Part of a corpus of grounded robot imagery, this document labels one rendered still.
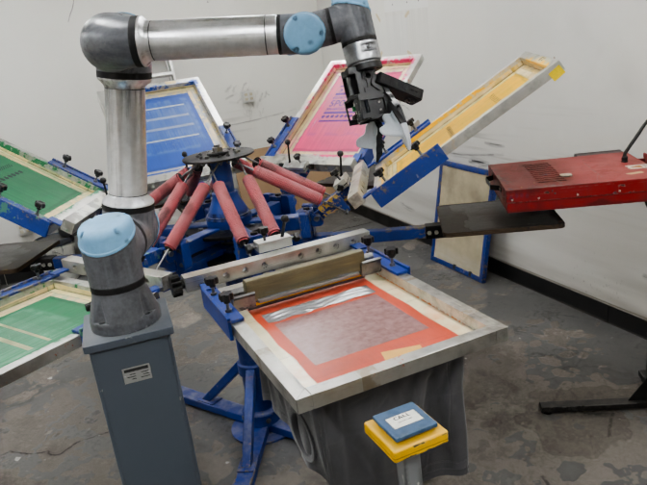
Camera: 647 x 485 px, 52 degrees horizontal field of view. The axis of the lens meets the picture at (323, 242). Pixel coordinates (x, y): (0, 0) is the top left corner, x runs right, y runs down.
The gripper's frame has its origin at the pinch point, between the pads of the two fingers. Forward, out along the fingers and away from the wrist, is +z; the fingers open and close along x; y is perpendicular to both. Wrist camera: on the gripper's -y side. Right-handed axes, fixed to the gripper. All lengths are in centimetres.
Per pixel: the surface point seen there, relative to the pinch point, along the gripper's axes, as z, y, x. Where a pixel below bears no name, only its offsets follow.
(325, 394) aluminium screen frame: 48, 22, -16
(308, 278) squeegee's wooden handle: 27, 0, -72
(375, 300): 37, -14, -58
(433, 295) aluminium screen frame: 38, -25, -43
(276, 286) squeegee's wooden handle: 26, 11, -72
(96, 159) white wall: -84, 22, -470
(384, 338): 44, -4, -36
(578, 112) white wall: -13, -200, -155
